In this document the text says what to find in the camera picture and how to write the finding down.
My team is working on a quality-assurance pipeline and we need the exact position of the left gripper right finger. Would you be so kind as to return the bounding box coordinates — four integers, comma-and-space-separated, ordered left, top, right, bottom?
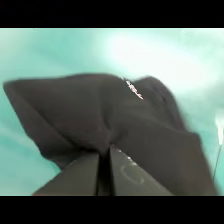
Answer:
110, 145, 174, 197

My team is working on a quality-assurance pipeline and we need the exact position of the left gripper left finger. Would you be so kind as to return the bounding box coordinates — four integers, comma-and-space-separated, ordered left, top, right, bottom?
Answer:
32, 152, 101, 197

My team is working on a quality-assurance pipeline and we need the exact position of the black garment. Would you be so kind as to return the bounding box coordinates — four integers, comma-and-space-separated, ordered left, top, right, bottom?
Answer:
3, 73, 219, 197

